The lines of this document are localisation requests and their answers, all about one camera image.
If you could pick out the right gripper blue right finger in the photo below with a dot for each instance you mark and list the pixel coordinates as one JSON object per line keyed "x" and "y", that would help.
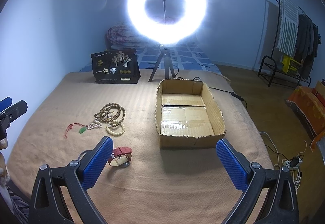
{"x": 280, "y": 204}

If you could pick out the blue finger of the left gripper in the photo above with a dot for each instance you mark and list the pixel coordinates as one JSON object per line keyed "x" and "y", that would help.
{"x": 5, "y": 103}
{"x": 10, "y": 114}

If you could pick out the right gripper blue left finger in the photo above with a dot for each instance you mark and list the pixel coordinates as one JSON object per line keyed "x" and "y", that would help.
{"x": 47, "y": 203}

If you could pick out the red strap wristwatch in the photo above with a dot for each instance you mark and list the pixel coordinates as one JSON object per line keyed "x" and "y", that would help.
{"x": 120, "y": 157}

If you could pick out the brown wooden bead mala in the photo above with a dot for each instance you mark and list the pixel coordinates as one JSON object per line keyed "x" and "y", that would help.
{"x": 112, "y": 114}

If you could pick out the left gloved hand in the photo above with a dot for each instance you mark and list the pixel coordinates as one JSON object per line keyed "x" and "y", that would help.
{"x": 4, "y": 175}

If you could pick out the beige blanket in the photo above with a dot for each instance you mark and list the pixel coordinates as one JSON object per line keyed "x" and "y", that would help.
{"x": 159, "y": 186}

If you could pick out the orange covered box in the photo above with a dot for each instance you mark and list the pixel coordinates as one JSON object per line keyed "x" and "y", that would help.
{"x": 310, "y": 101}

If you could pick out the black snack bag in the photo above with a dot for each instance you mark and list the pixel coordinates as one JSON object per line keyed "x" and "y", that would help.
{"x": 116, "y": 67}

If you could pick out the cardboard box tray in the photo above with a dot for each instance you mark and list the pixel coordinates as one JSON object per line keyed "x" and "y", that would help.
{"x": 187, "y": 115}

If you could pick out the folded floral quilt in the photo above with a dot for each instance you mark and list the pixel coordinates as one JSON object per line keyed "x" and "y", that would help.
{"x": 123, "y": 36}

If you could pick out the yellow crate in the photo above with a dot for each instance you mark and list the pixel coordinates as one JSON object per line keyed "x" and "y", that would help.
{"x": 290, "y": 66}

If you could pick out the black clothes rack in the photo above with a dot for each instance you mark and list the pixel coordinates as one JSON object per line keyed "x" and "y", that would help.
{"x": 271, "y": 65}

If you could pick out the striped white towel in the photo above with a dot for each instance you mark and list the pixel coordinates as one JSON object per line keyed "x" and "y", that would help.
{"x": 288, "y": 27}

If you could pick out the dark hanging clothes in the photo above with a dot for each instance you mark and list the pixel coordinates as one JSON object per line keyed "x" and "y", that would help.
{"x": 306, "y": 45}

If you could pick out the white power strip with cables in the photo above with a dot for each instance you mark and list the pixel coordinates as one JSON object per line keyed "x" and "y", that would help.
{"x": 293, "y": 164}

